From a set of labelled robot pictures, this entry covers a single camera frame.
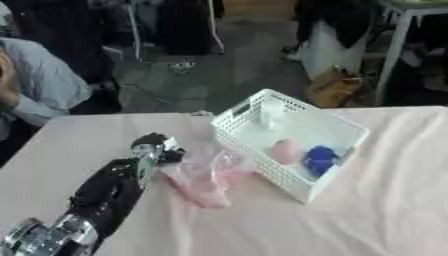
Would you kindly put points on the clear pink plastic bag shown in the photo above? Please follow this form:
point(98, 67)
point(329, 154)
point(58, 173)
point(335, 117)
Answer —
point(204, 186)

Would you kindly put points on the tan bag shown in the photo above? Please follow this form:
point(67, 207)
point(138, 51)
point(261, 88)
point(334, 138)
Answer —
point(335, 88)

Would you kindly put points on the white table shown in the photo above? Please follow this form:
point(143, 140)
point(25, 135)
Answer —
point(402, 33)

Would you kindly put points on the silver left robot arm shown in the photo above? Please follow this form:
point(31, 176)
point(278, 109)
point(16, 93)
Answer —
point(41, 238)

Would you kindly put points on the small white bottle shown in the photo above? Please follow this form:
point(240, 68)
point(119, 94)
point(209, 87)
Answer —
point(272, 116)

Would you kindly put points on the white metal stand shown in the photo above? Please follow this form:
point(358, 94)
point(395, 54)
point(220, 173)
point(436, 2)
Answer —
point(135, 30)

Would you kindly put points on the blue ball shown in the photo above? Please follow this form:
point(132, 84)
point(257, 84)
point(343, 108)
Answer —
point(321, 160)

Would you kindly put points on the pink ball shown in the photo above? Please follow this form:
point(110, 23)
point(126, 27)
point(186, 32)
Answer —
point(286, 151)

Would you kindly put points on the person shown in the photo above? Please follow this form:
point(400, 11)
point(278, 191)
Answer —
point(335, 36)
point(44, 83)

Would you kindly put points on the white perforated plastic basket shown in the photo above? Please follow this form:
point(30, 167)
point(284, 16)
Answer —
point(256, 160)

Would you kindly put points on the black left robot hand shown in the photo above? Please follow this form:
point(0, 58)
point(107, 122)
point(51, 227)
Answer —
point(108, 193)

